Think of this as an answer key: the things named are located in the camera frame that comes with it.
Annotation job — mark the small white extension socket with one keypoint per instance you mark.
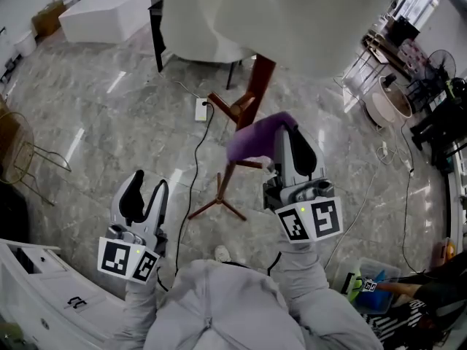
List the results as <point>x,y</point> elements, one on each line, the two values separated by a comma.
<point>383,151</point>

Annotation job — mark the black metal stand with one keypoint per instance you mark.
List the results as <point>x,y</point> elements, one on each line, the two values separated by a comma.
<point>434,130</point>

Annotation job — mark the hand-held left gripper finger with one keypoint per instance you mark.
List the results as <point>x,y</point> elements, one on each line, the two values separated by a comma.
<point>131,195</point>
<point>158,210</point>

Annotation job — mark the orange yellow container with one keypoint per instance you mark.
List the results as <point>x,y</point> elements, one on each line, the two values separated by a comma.
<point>450,250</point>

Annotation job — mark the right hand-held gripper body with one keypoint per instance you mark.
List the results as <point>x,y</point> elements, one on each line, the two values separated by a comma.
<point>310,221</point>

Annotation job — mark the white cabinet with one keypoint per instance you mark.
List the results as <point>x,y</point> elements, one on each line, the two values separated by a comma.
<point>54,297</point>

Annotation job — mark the white cardboard box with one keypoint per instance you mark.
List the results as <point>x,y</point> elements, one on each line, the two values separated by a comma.
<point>106,13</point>

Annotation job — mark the person's right shoe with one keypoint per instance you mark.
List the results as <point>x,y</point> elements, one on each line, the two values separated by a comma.
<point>222,253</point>

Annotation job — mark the black white striped garment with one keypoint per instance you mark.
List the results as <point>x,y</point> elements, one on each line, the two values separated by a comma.
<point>386,323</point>

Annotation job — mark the white power strip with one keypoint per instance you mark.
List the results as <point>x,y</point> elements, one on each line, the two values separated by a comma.
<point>201,109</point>

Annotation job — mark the standing floor fan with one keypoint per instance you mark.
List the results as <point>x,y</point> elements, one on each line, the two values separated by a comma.
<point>439,66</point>

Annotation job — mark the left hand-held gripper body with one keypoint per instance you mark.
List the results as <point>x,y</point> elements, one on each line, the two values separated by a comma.
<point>113,261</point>

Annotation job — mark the person's right forearm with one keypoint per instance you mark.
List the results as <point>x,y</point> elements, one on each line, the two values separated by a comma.
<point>303,268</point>

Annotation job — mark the white round bin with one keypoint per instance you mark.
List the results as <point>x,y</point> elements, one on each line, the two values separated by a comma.
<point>25,44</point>

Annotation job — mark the brown wooden coat stand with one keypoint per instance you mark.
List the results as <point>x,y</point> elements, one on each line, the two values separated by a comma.
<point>261,82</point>

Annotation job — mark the person's left forearm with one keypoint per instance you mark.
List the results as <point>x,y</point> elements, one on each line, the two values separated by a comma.
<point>142,305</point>

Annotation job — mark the dark table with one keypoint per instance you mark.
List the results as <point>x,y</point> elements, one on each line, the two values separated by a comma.
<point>157,42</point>

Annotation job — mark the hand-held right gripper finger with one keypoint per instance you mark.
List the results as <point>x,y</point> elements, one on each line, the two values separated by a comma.
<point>304,151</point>
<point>284,159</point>

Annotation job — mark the metal frame side table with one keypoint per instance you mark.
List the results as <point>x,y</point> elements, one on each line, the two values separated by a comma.
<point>376,49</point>

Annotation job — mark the clear plastic storage box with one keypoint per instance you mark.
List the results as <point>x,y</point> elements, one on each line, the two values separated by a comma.
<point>386,268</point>

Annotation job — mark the green plastic item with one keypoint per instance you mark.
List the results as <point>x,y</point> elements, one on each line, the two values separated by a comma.
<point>353,290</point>

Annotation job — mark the purple cloth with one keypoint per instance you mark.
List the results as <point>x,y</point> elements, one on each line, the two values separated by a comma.
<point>255,137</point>

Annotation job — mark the person's grey-clad torso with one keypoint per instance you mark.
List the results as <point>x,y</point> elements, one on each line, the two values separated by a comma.
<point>226,305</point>

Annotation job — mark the glass display cabinet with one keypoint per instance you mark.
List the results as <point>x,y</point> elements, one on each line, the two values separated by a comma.
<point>419,2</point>

